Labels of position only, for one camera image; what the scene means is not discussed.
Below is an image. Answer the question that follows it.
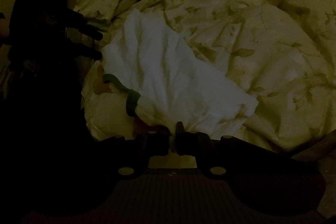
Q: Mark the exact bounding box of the white printed small shirt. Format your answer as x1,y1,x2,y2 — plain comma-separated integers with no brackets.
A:
81,8,259,168

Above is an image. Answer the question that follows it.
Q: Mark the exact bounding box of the leaf-patterned light bedsheet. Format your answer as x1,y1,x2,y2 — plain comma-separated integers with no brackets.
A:
97,0,335,150

